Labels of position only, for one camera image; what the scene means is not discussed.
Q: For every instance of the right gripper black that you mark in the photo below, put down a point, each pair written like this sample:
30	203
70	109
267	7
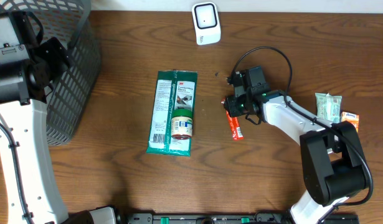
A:
231	106

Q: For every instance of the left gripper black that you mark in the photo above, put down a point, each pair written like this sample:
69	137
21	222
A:
53	57

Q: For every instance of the red snack bar wrapper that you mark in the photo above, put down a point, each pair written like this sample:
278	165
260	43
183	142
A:
234	127

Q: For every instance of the green 3M gloves package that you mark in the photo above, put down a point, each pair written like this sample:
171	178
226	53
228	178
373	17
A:
175	89

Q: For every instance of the green lid glass jar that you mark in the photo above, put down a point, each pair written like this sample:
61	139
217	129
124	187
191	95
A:
181	124

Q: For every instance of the mint green wipes packet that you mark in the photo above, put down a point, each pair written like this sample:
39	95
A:
328	107

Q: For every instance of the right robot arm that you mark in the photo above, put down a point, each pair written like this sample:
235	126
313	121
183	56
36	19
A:
334	166

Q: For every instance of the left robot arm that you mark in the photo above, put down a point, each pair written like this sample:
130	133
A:
28	64

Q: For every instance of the white barcode scanner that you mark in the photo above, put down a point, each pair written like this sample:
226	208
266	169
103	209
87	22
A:
206	23

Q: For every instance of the grey plastic mesh basket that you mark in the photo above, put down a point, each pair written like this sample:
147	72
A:
66	20

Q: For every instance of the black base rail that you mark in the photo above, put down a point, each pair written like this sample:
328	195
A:
147	218

